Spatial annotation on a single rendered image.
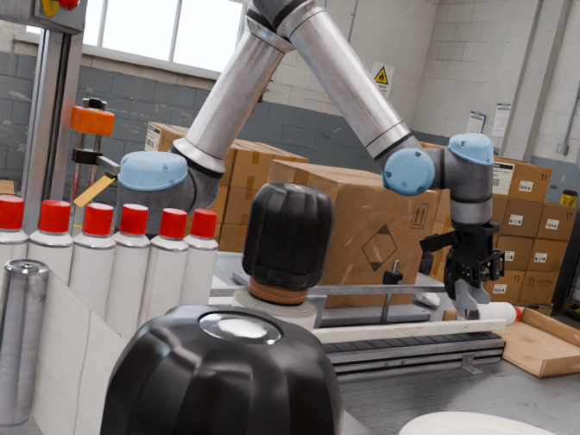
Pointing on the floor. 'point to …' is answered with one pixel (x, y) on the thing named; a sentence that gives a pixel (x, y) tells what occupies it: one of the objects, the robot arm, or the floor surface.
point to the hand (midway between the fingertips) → (462, 309)
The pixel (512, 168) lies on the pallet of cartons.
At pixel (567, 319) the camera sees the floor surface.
